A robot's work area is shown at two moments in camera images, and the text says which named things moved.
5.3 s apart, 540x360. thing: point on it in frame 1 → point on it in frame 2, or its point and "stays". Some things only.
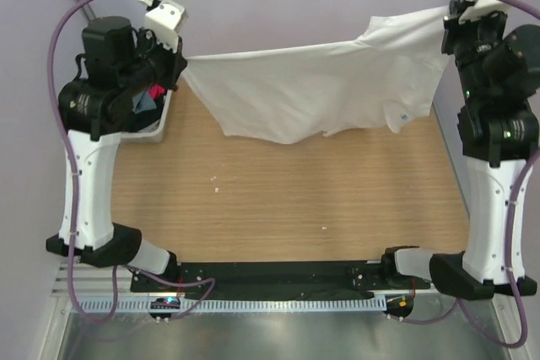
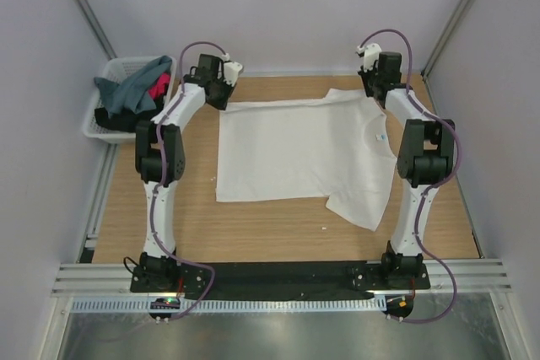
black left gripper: x=175 y=62 → x=222 y=104
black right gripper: x=452 y=28 → x=364 y=76
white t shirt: x=387 y=75 → x=337 y=148
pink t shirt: x=157 y=91 stays
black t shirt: x=134 y=122 stays
